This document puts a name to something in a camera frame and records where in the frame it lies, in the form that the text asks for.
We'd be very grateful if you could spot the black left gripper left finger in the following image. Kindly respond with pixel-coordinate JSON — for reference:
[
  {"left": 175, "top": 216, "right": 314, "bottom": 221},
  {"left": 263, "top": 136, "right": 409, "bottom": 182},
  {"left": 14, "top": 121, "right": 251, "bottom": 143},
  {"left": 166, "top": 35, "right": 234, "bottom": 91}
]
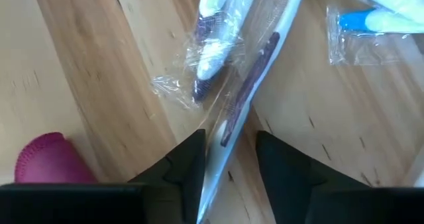
[{"left": 0, "top": 129, "right": 207, "bottom": 224}]

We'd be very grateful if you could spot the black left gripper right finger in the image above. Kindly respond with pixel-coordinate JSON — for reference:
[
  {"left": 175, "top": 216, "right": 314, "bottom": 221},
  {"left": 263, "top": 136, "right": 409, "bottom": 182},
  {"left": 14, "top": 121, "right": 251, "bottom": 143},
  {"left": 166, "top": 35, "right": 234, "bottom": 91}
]
[{"left": 255, "top": 130, "right": 424, "bottom": 224}]

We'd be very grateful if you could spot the pile of toothbrushes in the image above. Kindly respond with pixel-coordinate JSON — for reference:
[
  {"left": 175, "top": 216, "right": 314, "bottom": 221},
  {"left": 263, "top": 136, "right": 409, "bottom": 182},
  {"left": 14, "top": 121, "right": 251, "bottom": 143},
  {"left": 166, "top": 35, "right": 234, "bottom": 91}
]
[{"left": 197, "top": 0, "right": 307, "bottom": 224}]

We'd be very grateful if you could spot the purple toothbrush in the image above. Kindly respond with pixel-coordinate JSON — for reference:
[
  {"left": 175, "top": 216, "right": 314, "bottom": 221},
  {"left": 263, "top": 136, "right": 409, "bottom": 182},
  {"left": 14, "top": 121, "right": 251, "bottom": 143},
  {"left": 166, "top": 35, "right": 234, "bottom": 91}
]
[{"left": 150, "top": 0, "right": 262, "bottom": 111}]

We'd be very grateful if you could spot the blue toothbrush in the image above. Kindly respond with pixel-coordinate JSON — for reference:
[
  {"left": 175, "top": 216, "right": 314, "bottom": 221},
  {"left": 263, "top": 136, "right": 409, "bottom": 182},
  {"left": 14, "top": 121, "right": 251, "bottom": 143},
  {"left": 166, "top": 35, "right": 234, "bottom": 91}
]
[{"left": 326, "top": 5, "right": 424, "bottom": 66}]

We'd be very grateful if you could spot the magenta folded cloth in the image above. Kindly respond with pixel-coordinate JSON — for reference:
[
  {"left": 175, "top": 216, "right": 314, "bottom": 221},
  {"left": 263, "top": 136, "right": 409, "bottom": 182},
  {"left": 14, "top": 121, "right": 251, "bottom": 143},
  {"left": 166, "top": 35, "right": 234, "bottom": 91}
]
[{"left": 13, "top": 132, "right": 99, "bottom": 184}]

